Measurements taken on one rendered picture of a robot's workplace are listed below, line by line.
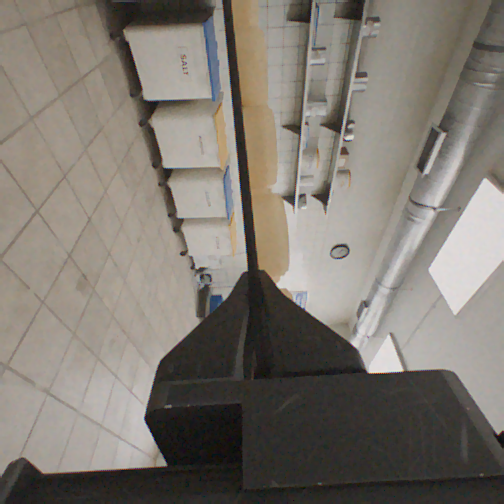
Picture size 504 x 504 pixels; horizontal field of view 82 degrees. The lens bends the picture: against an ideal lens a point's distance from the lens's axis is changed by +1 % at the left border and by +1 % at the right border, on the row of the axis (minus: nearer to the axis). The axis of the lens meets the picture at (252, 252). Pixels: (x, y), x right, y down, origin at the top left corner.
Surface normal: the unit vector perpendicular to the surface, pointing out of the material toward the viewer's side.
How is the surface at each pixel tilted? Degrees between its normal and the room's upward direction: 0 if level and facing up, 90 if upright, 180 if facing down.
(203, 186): 94
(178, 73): 91
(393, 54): 90
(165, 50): 90
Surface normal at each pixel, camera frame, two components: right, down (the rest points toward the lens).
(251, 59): 0.03, 0.29
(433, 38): 0.03, 0.72
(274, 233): 0.00, 0.04
